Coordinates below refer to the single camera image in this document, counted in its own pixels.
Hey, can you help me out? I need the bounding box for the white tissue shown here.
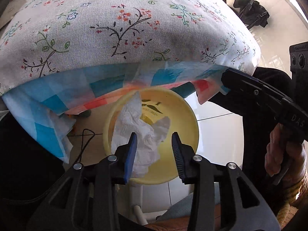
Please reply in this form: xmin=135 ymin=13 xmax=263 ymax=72
xmin=111 ymin=92 xmax=171 ymax=178

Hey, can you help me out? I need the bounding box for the yellow trash bin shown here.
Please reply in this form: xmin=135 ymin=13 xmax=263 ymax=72
xmin=103 ymin=87 xmax=199 ymax=185

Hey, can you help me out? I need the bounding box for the person's right hand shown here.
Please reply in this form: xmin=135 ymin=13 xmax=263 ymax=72
xmin=265 ymin=124 xmax=306 ymax=183

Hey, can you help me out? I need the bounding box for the blue checkered under tablecloth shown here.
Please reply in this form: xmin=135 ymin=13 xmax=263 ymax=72
xmin=2 ymin=62 xmax=226 ymax=163

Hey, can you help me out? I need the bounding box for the black folding chair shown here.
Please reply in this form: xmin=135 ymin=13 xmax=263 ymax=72
xmin=233 ymin=0 xmax=270 ymax=30

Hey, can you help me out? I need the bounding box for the floral white tablecloth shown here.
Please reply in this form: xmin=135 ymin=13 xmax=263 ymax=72
xmin=1 ymin=0 xmax=260 ymax=94

